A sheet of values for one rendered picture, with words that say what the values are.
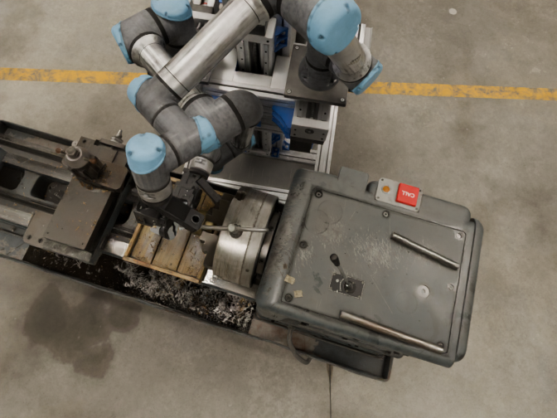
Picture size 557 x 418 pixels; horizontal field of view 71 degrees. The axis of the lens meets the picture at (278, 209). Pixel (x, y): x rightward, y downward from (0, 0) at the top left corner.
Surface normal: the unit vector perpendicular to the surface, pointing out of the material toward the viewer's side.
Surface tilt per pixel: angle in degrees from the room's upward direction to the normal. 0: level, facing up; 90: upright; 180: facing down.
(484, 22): 0
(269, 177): 0
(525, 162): 0
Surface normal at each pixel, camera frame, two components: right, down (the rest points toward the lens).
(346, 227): 0.03, -0.31
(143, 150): 0.11, -0.55
